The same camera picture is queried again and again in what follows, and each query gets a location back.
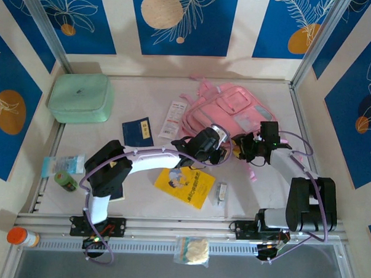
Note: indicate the pink backpack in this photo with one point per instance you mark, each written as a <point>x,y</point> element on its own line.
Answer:
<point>227,107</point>

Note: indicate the white red stationery pack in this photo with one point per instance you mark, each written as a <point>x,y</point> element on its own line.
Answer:
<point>173,118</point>

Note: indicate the yellow cartoon book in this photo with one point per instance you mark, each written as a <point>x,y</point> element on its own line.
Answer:
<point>186,188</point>

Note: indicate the thin dark blue notebook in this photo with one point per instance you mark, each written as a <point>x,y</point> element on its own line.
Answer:
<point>138,132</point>

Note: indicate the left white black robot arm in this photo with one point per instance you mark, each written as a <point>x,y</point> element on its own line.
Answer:
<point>153,163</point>

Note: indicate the light blue tissue pack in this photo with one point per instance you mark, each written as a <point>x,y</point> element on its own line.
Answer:
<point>64,164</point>

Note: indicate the clear packaged stationery item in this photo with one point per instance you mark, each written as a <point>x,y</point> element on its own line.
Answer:
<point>220,193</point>

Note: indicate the clear bag with yellow contents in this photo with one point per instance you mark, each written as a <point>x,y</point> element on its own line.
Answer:
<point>193,250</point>

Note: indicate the mint green zip pouch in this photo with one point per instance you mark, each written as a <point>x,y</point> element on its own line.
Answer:
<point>79,99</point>

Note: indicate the orange capped bottle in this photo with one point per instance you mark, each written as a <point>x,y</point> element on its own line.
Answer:
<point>21,237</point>

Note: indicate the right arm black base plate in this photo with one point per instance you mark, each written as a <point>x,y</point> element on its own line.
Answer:
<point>243,229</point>

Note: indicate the aluminium table rail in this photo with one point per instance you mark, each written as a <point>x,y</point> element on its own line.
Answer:
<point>175,226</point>

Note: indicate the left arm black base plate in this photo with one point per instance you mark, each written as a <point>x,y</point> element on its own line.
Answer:
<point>120,227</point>

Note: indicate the aluminium frame post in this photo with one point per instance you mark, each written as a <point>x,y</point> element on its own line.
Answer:
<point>45,28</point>
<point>319,40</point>

